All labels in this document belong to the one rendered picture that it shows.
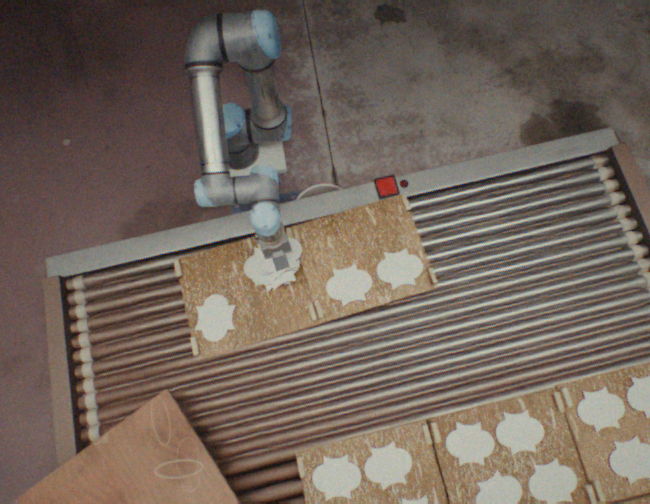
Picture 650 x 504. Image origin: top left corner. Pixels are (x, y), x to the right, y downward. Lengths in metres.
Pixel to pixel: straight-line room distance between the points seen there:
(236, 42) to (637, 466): 1.65
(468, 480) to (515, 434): 0.20
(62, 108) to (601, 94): 3.14
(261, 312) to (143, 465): 0.56
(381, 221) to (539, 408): 0.77
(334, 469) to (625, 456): 0.87
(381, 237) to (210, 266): 0.59
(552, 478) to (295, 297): 0.95
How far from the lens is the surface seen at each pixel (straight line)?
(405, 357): 1.68
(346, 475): 1.65
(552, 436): 1.78
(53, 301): 1.90
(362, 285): 1.67
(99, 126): 3.28
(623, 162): 2.08
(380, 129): 2.98
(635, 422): 1.88
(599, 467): 1.83
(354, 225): 1.74
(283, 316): 1.67
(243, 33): 1.38
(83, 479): 1.71
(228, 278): 1.72
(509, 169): 1.94
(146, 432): 1.64
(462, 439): 1.68
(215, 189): 1.36
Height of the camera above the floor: 2.58
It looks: 74 degrees down
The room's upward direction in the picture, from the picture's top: 4 degrees counter-clockwise
